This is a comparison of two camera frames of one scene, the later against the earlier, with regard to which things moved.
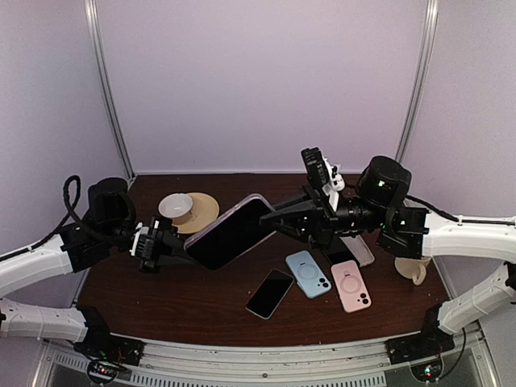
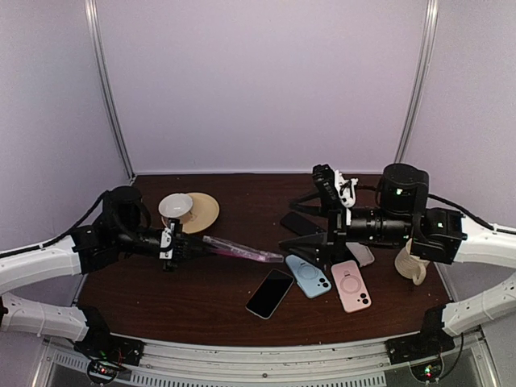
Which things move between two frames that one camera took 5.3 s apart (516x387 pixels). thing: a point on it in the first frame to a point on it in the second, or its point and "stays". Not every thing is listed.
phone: [233, 235] to [235, 248]
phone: [307, 273] stays
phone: [351, 286] stays
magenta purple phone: [230, 235] to [242, 255]
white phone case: [359, 250] stays
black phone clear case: [269, 293] stays
